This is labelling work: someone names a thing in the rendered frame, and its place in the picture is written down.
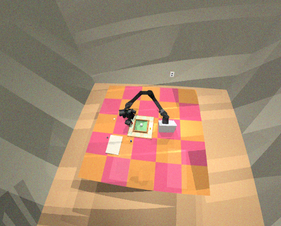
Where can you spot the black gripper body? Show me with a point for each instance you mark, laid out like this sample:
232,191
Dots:
128,122

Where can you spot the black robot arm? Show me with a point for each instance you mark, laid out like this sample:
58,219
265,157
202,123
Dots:
128,111

